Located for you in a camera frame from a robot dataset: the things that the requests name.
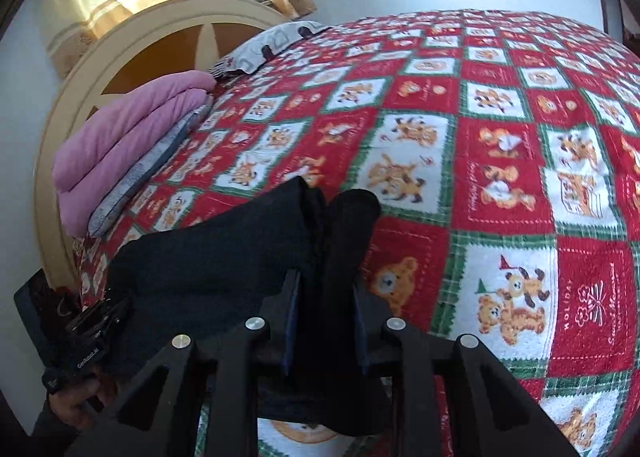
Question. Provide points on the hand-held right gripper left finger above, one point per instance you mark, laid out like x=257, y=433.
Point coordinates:
x=291, y=327

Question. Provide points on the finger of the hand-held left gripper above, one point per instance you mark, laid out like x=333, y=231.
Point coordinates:
x=115, y=309

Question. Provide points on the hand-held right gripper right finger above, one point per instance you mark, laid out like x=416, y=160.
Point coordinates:
x=361, y=332

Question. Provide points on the black pants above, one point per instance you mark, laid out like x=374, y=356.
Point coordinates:
x=225, y=257

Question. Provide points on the person's left forearm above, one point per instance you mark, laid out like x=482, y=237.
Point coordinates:
x=50, y=434

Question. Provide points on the person's left hand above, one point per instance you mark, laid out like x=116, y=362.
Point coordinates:
x=75, y=402

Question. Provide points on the grey pillow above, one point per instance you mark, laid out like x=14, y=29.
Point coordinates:
x=140, y=177

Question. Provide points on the pink folded quilt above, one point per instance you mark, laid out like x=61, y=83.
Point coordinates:
x=120, y=147

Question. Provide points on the red checkered printed blanket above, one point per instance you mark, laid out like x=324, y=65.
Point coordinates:
x=450, y=187

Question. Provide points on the white patterned pillow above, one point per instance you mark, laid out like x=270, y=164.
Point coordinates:
x=270, y=44

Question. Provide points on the cream and brown headboard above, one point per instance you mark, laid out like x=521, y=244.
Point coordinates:
x=150, y=19

